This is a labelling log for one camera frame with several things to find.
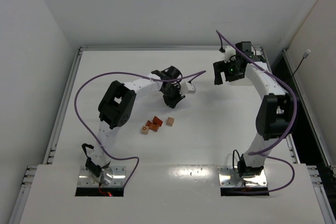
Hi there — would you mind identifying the light wood cube letter O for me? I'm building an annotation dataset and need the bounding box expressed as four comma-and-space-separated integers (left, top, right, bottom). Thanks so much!
141, 125, 149, 135

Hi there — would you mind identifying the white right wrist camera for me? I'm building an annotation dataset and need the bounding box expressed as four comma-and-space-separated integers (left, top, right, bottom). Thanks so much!
224, 46, 236, 61

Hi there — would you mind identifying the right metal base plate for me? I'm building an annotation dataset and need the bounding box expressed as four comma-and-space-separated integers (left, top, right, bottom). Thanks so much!
218, 166, 268, 189

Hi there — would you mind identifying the light wood cube letter H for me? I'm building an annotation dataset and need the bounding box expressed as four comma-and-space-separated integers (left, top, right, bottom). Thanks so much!
166, 117, 174, 126

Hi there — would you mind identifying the aluminium table frame rail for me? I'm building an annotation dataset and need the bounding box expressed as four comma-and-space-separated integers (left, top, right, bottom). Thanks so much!
11, 47, 335, 223

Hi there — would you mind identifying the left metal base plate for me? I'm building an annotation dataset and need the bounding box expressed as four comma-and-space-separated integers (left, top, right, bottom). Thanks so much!
77, 166, 126, 188

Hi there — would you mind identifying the white perforated box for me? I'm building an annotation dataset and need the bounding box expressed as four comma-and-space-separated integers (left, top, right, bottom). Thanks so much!
230, 78, 253, 86

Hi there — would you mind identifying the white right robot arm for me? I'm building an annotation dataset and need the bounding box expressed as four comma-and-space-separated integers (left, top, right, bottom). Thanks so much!
213, 41, 297, 177

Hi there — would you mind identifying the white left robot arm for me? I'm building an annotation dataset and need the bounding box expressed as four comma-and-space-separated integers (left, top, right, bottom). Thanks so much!
79, 66, 186, 178

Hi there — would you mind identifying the black wall cable white plug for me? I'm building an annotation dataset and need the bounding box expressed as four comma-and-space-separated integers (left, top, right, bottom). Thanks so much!
290, 49, 312, 79

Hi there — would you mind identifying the red-brown wood block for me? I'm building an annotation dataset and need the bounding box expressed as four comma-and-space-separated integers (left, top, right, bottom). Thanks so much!
153, 116, 163, 127
145, 120, 160, 132

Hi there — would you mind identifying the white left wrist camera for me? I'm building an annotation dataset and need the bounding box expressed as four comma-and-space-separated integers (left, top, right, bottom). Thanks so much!
181, 82, 196, 95

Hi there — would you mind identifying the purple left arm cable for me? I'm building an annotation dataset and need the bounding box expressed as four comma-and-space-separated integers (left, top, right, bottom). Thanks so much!
74, 70, 207, 192

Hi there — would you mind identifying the metal base plate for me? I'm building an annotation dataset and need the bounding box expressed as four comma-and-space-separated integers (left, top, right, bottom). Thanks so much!
77, 166, 126, 188
218, 166, 268, 189

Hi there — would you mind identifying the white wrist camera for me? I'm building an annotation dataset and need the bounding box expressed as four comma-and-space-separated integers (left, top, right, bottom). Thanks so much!
181, 82, 196, 95
224, 46, 236, 61

